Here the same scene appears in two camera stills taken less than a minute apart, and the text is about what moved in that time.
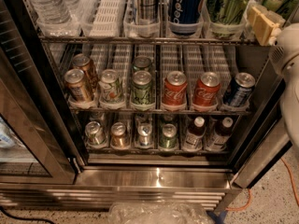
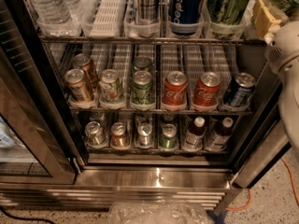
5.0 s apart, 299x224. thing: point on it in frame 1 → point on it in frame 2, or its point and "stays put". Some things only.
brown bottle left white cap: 193,139 stays put
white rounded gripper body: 286,51 stays put
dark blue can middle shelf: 237,92 stays put
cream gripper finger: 275,17 → 277,11
